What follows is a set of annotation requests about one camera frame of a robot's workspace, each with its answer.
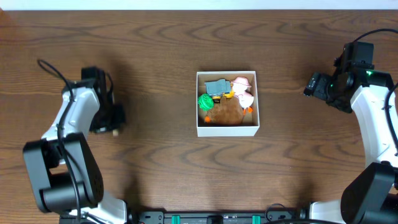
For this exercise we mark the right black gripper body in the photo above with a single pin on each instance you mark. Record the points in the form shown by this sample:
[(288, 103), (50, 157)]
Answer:
[(337, 99)]

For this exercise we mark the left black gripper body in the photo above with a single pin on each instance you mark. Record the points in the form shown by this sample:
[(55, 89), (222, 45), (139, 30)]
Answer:
[(107, 125)]

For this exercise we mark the white pink duck toy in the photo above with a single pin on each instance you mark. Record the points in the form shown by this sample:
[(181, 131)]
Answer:
[(240, 86)]

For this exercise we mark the brown plush toy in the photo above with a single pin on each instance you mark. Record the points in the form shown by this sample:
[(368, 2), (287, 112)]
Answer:
[(228, 112)]

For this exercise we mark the green round toy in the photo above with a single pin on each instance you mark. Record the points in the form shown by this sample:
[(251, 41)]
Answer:
[(205, 102)]

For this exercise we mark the yellow grey toy truck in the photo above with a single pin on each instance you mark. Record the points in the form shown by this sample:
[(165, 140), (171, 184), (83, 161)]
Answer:
[(218, 89)]

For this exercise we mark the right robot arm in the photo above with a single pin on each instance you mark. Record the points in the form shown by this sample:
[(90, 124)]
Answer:
[(368, 199)]

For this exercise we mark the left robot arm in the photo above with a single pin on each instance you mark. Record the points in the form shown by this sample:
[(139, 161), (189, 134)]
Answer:
[(63, 173)]

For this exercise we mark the white cardboard box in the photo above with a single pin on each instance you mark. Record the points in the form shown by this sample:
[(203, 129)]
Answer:
[(251, 122)]

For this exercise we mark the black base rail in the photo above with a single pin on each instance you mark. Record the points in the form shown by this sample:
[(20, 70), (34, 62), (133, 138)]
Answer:
[(156, 217)]

